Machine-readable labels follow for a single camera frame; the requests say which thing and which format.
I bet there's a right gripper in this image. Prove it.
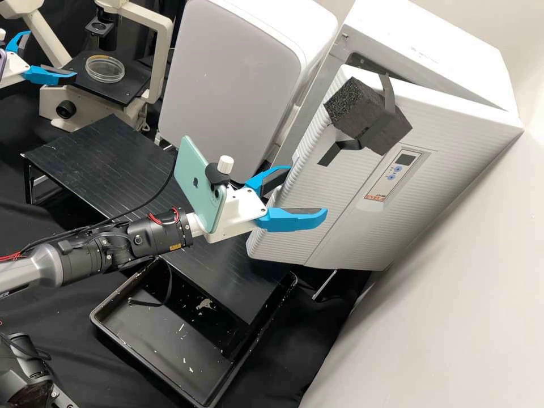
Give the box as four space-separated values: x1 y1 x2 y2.
203 165 329 244

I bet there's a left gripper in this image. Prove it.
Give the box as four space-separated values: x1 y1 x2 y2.
0 30 79 90

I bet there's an incubator door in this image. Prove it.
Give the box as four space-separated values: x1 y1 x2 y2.
245 63 526 273

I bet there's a white incubator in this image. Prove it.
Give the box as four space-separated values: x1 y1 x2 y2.
296 0 526 300

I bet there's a cream microscope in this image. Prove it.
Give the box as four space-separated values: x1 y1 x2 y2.
0 0 175 133

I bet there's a petri dish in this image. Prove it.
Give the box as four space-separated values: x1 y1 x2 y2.
84 55 126 83

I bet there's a black platform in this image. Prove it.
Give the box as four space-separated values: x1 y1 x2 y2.
20 113 181 218
159 220 298 359

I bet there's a white box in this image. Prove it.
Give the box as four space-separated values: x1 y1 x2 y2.
158 0 339 171

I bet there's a black tray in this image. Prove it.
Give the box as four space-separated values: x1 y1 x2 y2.
89 258 299 407

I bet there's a right wrist camera phone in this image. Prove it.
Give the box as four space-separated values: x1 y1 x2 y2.
174 135 235 235

